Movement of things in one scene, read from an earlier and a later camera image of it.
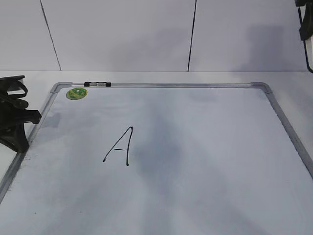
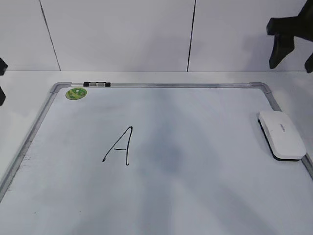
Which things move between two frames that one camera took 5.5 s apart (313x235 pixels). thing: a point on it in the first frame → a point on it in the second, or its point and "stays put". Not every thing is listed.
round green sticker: (76, 93) stays put
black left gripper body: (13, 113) → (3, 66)
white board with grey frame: (161, 158) stays put
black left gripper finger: (12, 131) → (2, 96)
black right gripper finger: (306, 28) → (282, 46)
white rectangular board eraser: (309, 42) → (281, 135)
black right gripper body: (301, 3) → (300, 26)
